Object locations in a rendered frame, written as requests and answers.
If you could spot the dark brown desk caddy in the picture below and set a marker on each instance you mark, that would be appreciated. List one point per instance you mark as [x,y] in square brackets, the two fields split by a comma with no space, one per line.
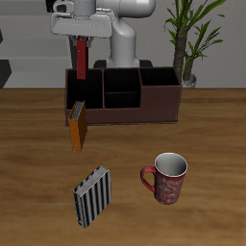
[158,102]

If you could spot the flat black base plate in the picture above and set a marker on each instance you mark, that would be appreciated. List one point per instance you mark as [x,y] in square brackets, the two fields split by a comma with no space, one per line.
[145,63]

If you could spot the orange book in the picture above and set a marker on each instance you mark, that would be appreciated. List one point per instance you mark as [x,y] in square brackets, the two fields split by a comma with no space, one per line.
[79,131]

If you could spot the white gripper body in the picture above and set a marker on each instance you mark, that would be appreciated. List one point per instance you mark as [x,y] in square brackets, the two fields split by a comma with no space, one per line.
[83,26]

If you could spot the red book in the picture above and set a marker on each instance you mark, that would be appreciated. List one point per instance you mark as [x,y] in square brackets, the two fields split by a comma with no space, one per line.
[82,59]

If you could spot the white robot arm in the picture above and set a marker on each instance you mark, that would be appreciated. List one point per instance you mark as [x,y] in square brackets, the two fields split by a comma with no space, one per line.
[123,38]

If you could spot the red patterned mug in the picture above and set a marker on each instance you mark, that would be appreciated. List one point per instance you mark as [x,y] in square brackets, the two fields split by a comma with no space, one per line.
[168,185]

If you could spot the green pot plant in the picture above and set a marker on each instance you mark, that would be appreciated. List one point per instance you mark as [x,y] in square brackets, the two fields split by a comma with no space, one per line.
[181,44]

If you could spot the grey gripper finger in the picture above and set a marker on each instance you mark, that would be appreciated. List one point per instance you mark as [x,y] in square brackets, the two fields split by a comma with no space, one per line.
[73,41]
[90,41]

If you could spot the black and white striped book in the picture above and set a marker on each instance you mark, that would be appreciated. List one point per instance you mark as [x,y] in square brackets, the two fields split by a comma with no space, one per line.
[96,195]

